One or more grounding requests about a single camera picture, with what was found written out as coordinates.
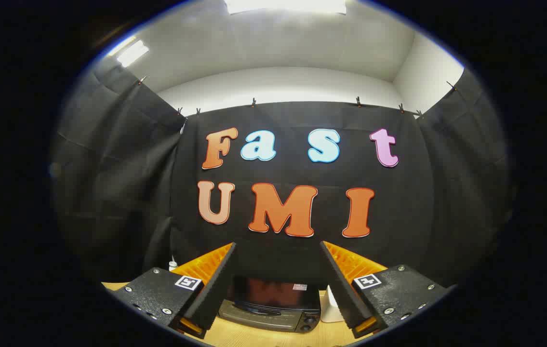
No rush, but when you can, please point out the black toaster oven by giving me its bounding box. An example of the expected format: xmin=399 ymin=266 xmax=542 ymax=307
xmin=218 ymin=276 xmax=322 ymax=334

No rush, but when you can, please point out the narrow ceiling light panel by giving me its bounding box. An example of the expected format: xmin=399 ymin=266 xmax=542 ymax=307
xmin=109 ymin=38 xmax=150 ymax=68

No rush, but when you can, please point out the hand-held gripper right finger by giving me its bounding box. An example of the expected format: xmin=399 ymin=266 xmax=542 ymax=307
xmin=320 ymin=241 xmax=457 ymax=338

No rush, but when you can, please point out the wide ceiling light panel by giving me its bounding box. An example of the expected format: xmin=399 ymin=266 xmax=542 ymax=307
xmin=225 ymin=0 xmax=347 ymax=15

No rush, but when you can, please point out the white box appliance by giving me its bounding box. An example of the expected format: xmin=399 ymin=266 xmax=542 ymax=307
xmin=320 ymin=285 xmax=346 ymax=323

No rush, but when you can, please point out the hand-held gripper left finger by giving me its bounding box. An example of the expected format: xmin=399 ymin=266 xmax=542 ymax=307
xmin=109 ymin=242 xmax=238 ymax=338

